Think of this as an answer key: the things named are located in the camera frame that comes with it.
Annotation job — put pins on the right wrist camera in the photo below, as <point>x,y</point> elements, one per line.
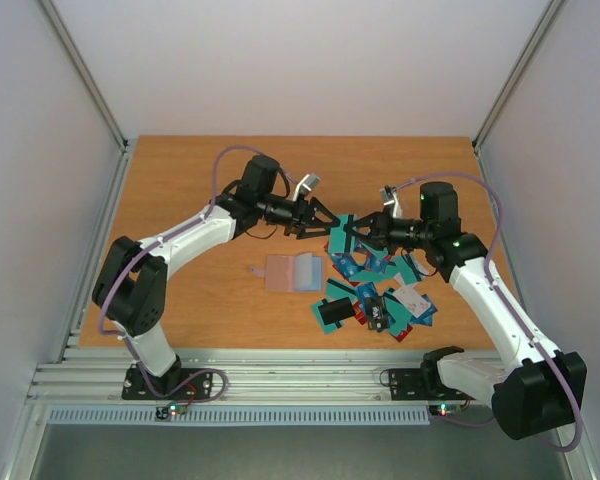
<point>391,202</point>

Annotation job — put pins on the right small circuit board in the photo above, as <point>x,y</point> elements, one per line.
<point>445,410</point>

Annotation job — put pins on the teal card with black stripe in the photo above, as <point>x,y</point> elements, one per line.
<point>340,240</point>

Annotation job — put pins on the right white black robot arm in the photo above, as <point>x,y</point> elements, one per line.
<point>538,388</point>

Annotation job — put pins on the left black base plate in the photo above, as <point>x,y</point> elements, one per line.
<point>178,384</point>

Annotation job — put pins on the left small circuit board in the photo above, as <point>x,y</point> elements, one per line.
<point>170,412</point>

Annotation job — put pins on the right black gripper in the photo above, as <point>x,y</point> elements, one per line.
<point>384,230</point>

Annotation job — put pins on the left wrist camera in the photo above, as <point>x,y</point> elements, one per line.
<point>305,186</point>

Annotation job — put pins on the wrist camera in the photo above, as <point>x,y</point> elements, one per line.
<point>305,186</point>
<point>391,202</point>

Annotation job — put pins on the white card with pink print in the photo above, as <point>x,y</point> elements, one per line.
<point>415,303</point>

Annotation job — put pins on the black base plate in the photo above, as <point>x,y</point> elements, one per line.
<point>408,384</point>
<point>178,384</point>

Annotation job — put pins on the grey slotted cable duct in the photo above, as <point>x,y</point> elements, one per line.
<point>244,416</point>

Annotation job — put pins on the teal card under black card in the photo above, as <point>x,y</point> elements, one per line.
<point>327,328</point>

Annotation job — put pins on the blue visa card centre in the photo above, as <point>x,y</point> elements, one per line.
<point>364,291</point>

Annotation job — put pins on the teal card centre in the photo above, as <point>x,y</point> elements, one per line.
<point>365,276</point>

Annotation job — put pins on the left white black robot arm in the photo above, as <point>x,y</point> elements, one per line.
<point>130,289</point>

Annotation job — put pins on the teal card right upper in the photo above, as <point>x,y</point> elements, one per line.
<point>411,272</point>

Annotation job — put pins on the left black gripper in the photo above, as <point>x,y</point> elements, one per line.
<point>304,215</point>

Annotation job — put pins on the pink leather card holder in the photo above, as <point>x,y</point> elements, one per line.
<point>292,273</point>

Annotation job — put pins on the black card on teal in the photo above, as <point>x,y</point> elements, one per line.
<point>336,311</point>

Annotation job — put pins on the red card bottom right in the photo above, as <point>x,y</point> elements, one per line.
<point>404,333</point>

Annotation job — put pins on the small circuit board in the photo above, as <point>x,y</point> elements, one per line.
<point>170,412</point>
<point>445,410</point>

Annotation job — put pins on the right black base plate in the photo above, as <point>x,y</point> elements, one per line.
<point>408,384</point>

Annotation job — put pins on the blue card upper left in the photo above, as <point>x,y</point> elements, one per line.
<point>345,264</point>

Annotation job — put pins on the teal card left middle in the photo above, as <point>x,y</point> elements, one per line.
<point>337,290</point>

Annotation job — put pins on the blue card far right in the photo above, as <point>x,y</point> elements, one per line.
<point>427,317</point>

